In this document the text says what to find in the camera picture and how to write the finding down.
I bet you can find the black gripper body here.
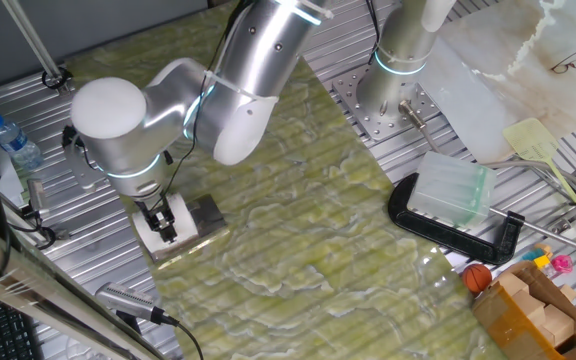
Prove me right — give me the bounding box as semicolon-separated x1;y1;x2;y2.
135;195;175;229

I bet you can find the white toilet paper roll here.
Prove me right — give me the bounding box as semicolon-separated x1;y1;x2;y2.
131;193;202;254

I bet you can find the green marble pattern mat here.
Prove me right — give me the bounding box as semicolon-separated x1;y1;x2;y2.
65;0;507;360

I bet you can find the white paper sheet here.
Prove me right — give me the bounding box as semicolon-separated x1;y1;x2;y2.
0;142;25;207

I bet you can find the clear water bottle blue cap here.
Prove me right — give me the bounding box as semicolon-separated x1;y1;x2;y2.
0;112;44;171

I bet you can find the thin metal stand pole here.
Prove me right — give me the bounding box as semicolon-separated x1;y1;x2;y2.
0;0;72;97

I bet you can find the clear plastic cup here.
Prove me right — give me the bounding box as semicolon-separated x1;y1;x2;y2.
415;249;464;306

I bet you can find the black C-clamp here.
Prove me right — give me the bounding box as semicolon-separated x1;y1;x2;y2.
386;172;576;266

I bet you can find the translucent plastic box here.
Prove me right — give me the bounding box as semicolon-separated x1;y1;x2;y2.
406;150;498;230

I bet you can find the small orange basketball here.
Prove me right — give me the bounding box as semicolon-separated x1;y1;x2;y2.
461;263;493;295

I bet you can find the brown cardboard box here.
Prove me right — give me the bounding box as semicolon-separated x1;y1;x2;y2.
471;259;576;360

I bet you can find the plain wooden block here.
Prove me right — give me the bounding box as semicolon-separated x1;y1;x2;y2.
510;289;547;326
497;272;532;301
542;304;576;346

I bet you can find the white marble pattern sheet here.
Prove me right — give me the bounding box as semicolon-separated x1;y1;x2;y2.
415;0;576;165

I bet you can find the yellow-green spatula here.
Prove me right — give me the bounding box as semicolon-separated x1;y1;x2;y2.
501;117;576;251

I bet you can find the pink toy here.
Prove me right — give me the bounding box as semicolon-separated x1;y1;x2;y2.
550;253;574;275

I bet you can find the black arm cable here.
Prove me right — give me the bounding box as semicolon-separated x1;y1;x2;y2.
150;0;245;212

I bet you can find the silver finned camera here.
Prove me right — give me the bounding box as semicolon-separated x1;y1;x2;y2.
94;281;162;324

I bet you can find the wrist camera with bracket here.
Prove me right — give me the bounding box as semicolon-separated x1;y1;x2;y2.
61;124;105;194

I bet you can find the black camera cable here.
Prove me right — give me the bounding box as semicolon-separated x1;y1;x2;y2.
150;307;205;360

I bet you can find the small silver camera on mount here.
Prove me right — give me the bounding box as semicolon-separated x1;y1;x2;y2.
20;177;53;221

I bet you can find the aluminium frame beam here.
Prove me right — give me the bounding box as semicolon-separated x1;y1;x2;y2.
0;212;169;360

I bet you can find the black cable loop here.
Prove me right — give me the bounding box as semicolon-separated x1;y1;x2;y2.
41;66;74;92

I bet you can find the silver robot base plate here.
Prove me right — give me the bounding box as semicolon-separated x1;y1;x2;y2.
331;64;442;142

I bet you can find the silver connector with grey cable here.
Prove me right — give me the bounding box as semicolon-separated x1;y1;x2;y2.
397;98;576;204

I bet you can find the black base cable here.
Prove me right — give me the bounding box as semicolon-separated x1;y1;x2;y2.
365;0;385;64

